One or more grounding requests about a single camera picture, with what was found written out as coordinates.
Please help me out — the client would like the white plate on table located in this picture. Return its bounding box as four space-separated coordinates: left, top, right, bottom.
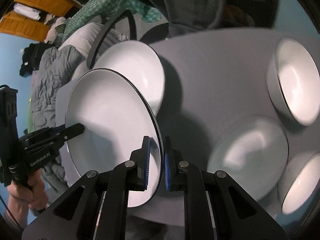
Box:
94 40 165 115

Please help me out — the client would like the dark grey fleece robe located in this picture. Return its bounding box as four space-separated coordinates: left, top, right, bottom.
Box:
141 0 278 37

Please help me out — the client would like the person's left hand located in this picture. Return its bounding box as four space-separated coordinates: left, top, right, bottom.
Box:
7 169 48 220

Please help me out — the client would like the white plate black rim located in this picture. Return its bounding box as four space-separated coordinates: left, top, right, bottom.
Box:
65 68 163 207

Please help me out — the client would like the white grey pillow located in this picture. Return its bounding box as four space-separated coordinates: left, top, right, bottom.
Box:
58 23 128 58

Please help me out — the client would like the green checkered cloth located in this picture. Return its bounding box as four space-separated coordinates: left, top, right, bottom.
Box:
62 0 162 42

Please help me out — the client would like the orange wooden wardrobe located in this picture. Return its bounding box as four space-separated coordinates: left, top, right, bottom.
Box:
1 0 82 42

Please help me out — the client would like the black clothes pile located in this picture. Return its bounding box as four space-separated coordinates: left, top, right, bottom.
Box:
19 42 54 77

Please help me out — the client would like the grey quilted duvet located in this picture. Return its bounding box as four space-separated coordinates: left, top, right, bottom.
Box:
30 45 84 132

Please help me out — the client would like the black office chair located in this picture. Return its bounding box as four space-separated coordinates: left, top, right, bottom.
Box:
86 9 171 69

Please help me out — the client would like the white ribbed bowl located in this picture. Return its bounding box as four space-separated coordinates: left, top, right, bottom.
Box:
266 37 319 127
207 116 289 200
278 152 319 215

